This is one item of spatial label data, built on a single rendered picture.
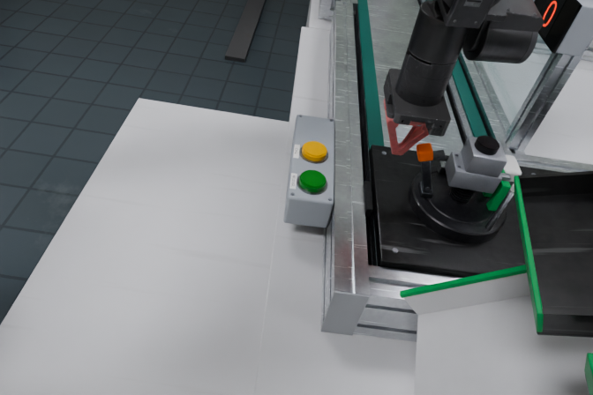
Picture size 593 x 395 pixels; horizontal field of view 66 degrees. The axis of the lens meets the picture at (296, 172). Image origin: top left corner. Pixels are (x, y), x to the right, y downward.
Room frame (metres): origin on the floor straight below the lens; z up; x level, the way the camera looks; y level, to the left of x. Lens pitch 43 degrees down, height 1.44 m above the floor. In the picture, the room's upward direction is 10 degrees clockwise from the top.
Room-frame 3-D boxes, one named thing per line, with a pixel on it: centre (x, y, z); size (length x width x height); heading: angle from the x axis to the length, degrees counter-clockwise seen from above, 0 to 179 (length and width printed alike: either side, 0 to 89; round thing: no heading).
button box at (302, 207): (0.57, -0.02, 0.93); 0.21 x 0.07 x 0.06; 3
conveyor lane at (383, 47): (0.80, -0.25, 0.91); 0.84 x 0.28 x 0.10; 3
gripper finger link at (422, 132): (0.51, -0.13, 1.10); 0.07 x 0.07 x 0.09; 3
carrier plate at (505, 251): (0.50, -0.24, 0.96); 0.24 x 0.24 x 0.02; 3
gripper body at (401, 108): (0.49, -0.13, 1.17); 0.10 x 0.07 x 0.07; 3
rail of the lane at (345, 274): (0.76, -0.07, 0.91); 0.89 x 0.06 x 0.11; 3
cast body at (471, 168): (0.50, -0.25, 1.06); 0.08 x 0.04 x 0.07; 91
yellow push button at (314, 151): (0.57, -0.02, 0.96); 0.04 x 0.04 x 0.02
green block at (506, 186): (0.49, -0.29, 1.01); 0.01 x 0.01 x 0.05; 3
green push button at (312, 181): (0.50, -0.03, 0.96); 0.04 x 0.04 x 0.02
